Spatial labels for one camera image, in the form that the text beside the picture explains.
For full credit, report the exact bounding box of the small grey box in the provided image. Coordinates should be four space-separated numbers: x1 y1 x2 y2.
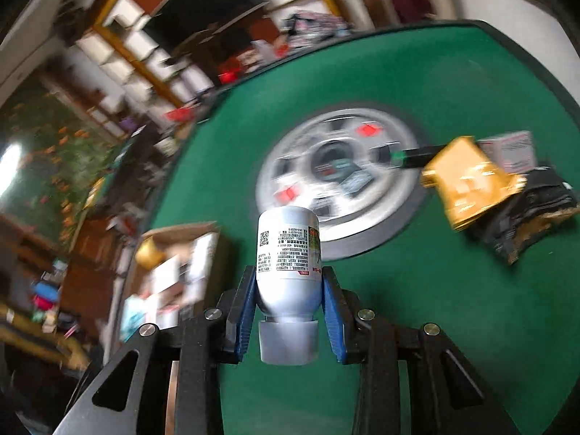
478 130 538 175

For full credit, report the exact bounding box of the floral fabric bag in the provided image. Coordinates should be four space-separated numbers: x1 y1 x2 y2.
281 9 352 48

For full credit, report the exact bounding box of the flower wall painting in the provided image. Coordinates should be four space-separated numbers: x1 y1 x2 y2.
0 95 119 241

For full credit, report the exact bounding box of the cardboard box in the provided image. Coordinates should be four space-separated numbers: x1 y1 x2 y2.
118 221 223 345

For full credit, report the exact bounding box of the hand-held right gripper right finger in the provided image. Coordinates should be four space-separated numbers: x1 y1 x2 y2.
319 265 519 435

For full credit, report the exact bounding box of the black flat television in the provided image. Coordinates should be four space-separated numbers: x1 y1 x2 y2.
145 0 273 50

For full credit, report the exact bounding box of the black snack packet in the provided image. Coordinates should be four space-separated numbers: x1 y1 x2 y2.
467 165 580 266

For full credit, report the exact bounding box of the red plastic bag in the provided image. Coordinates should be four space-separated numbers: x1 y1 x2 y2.
165 106 198 123

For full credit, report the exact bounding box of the round silver table control panel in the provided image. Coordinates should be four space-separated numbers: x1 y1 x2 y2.
254 108 431 254

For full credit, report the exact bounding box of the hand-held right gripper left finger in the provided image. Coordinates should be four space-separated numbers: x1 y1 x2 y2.
54 265 259 435

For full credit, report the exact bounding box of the light blue tissue packet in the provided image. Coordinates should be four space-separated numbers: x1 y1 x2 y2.
120 297 152 343

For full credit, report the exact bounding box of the wooden wall cabinet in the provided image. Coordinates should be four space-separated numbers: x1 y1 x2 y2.
59 0 377 146

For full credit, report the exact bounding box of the white bottle red label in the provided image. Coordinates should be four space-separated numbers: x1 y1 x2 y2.
256 206 323 367

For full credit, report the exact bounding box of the yellow tape roll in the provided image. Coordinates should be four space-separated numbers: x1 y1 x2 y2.
135 236 166 269

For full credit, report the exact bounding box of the gold foil packet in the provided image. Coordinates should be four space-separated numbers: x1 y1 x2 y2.
420 136 529 232

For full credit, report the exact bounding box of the black tube green band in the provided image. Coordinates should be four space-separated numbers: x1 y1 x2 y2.
376 142 449 168

